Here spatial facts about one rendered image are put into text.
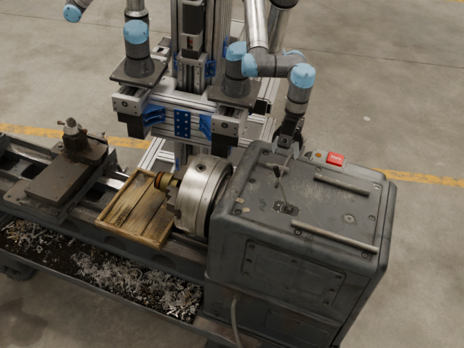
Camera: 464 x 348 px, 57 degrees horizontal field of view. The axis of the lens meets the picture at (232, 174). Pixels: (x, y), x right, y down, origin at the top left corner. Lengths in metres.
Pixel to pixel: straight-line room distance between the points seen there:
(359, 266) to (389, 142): 2.66
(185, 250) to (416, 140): 2.79
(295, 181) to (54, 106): 2.87
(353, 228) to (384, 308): 1.46
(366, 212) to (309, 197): 0.20
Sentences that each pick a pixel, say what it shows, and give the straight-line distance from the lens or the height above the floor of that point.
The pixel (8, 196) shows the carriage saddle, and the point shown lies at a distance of 2.08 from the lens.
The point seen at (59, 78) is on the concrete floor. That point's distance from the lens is 4.41.
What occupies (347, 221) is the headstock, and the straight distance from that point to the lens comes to 1.48.
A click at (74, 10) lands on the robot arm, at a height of 1.49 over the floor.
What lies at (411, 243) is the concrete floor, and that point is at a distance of 3.26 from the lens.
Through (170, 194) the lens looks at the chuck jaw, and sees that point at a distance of 1.65.
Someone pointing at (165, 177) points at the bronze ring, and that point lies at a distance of 1.70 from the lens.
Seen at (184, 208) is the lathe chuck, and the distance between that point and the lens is 1.56.
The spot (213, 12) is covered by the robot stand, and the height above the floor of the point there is 1.46.
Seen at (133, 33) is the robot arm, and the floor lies 1.38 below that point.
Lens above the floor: 2.35
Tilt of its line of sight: 45 degrees down
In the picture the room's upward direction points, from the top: 6 degrees clockwise
